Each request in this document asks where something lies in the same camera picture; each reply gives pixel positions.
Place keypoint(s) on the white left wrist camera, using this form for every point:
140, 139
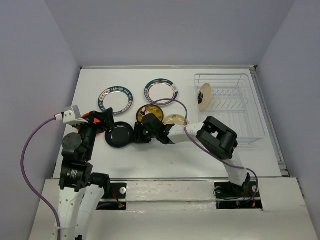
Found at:
71, 116

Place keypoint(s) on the white wire dish rack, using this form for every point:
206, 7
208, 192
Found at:
233, 102

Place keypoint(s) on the green red rimmed white plate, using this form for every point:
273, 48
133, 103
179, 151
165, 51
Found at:
161, 89

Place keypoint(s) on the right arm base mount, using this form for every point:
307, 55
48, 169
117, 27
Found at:
228, 198

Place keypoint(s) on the orange plate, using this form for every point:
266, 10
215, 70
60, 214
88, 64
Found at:
95, 122

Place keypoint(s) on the yellow brown patterned plate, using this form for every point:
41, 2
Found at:
154, 114

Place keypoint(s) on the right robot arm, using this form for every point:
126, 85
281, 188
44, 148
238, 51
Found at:
211, 136

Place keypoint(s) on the dark blue rimmed white plate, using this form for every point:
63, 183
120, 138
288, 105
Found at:
119, 98

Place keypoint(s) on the cream plate with black patch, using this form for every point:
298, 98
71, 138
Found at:
205, 96

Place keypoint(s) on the cream plate with small prints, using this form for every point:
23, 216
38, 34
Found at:
176, 119

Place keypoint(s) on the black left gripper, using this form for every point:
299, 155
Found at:
107, 120

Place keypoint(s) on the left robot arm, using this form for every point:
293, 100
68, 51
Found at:
80, 189

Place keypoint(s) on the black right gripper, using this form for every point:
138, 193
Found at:
138, 133

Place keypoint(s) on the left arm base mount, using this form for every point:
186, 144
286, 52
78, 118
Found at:
115, 199

